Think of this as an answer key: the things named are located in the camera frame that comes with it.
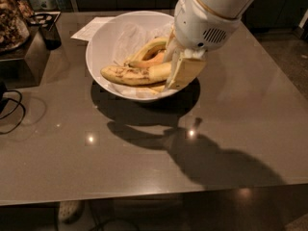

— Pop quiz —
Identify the black cable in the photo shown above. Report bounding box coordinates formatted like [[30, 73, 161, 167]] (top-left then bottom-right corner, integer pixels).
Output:
[[0, 90, 27, 136]]

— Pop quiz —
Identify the glass jar with snacks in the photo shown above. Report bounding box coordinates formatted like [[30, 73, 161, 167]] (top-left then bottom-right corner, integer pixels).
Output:
[[0, 0, 30, 53]]

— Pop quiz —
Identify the white paper sheet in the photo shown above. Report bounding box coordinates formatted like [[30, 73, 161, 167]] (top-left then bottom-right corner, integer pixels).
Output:
[[71, 16, 112, 41]]

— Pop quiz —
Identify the dark cup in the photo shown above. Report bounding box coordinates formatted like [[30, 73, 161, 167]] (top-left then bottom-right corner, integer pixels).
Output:
[[39, 25, 62, 50]]

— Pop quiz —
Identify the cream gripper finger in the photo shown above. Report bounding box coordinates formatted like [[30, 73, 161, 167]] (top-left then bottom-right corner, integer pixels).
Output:
[[167, 50, 206, 90]]

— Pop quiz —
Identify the white bowl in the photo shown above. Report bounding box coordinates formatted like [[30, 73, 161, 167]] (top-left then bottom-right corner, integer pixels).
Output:
[[85, 10, 201, 101]]

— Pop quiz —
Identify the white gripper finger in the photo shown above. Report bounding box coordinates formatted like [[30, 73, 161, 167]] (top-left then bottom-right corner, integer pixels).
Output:
[[164, 38, 187, 88]]

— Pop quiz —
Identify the top yellow banana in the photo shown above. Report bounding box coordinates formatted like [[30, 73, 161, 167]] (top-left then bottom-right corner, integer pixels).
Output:
[[123, 37, 167, 65]]

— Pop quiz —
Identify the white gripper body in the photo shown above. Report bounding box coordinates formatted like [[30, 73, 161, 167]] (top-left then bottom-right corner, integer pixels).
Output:
[[174, 0, 240, 50]]

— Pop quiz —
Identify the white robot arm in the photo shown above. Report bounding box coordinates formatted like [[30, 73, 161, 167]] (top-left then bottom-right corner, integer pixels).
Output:
[[165, 0, 254, 90]]

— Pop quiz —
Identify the dark box stand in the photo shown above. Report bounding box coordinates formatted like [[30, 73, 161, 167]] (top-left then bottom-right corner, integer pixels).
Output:
[[0, 27, 50, 89]]

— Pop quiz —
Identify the spotted yellow banana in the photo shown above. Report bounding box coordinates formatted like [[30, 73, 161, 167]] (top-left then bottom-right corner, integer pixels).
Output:
[[100, 63, 171, 86]]

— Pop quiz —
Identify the middle orange banana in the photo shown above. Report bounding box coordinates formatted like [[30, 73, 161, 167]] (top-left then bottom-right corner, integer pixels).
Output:
[[128, 51, 165, 68]]

